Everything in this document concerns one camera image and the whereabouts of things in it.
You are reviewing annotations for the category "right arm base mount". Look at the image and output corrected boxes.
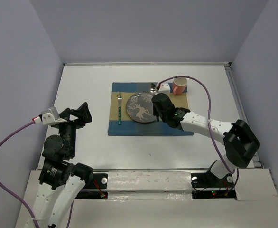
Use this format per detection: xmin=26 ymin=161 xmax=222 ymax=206
xmin=191 ymin=172 xmax=237 ymax=200

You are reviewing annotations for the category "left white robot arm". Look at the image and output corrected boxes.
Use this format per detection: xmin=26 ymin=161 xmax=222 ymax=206
xmin=25 ymin=102 xmax=93 ymax=228

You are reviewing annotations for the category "spoon with teal handle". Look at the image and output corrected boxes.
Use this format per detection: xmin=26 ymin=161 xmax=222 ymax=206
xmin=150 ymin=83 xmax=159 ymax=122

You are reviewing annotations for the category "blue and tan placemat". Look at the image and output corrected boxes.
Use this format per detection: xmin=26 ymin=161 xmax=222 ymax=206
xmin=108 ymin=82 xmax=194 ymax=136

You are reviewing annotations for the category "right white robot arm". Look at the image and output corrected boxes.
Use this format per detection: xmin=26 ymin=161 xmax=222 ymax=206
xmin=152 ymin=93 xmax=260 ymax=187

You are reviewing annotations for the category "fork with teal handle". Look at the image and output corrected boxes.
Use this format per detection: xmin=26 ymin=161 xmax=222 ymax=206
xmin=117 ymin=92 xmax=122 ymax=125

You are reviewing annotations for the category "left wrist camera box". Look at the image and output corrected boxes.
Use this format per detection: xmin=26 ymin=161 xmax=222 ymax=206
xmin=41 ymin=106 xmax=60 ymax=125

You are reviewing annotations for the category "grey reindeer plate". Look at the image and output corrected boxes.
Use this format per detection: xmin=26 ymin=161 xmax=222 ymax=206
xmin=126 ymin=92 xmax=156 ymax=124

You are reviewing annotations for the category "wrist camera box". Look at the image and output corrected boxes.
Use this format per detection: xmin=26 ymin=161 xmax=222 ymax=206
xmin=156 ymin=82 xmax=170 ymax=96
xmin=41 ymin=106 xmax=60 ymax=125

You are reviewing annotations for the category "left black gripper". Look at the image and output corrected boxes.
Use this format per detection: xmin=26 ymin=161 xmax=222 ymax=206
xmin=57 ymin=101 xmax=92 ymax=156

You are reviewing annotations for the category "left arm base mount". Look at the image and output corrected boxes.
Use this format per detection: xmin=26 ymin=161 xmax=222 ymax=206
xmin=75 ymin=171 xmax=108 ymax=200

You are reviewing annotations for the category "pink mug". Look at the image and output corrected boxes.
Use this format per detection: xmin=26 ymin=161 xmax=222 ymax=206
xmin=172 ymin=77 xmax=187 ymax=95

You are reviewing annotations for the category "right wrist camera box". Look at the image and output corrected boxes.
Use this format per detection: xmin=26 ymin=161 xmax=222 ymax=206
xmin=156 ymin=82 xmax=170 ymax=96

